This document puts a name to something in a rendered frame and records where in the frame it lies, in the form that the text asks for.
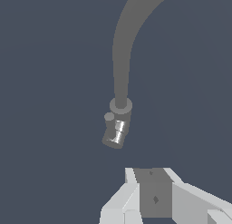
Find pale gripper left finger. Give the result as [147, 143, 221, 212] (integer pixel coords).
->
[99, 167, 155, 224]

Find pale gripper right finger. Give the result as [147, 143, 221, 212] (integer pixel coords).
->
[150, 167, 232, 224]

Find small grey faucet handle knob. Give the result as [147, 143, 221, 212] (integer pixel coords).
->
[103, 112, 115, 122]

